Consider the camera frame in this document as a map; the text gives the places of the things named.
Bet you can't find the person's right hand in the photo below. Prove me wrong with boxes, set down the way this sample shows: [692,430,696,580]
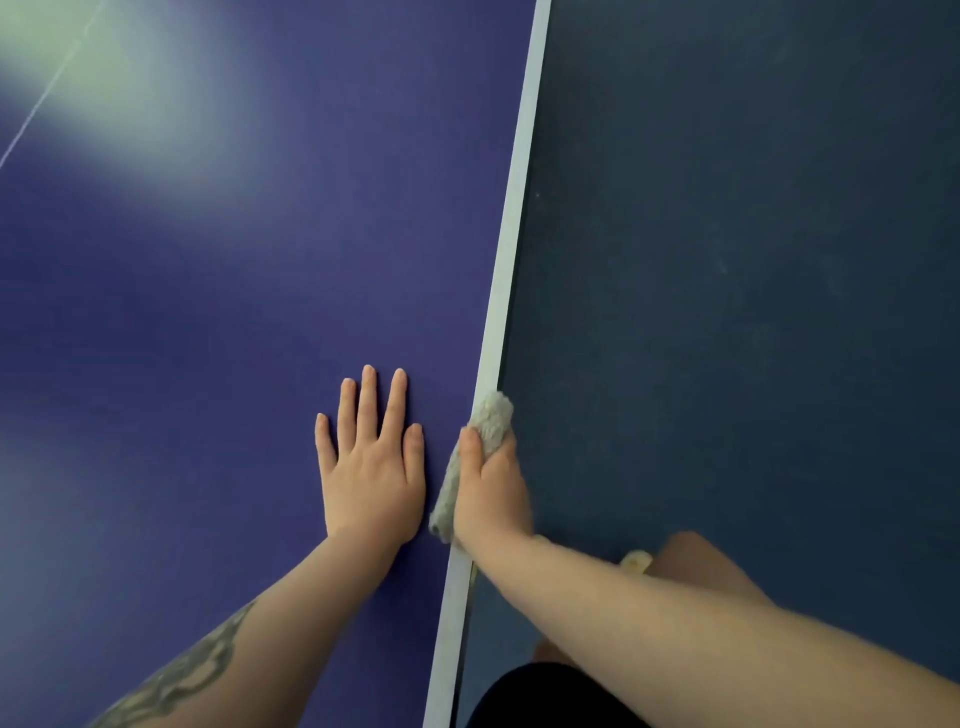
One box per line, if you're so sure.
[452,425,535,553]

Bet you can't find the person's left hand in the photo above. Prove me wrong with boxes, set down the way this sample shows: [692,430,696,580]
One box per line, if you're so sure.
[314,365,427,553]

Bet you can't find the grey cleaning cloth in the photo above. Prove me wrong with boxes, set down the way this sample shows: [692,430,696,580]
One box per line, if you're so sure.
[428,389,517,545]

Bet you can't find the person's left forearm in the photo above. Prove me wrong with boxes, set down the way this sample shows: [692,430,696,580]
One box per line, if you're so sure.
[86,532,403,728]

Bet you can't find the person's right forearm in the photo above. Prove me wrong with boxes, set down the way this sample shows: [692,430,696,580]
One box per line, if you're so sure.
[468,533,960,728]

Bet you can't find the blue table tennis table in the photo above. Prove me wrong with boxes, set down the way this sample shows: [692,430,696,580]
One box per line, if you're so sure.
[0,0,554,728]

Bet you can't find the black shorts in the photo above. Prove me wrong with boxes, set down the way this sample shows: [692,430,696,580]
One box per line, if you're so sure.
[464,661,650,728]

